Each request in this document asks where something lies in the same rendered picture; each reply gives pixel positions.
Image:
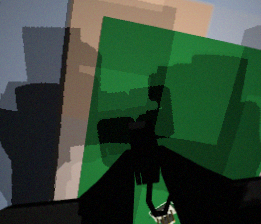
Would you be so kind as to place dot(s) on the green circuit board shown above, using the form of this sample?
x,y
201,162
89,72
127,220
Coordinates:
x,y
202,95

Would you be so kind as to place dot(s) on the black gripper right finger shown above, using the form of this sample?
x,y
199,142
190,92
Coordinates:
x,y
202,196

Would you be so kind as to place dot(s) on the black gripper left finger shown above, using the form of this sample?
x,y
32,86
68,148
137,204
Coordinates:
x,y
108,201

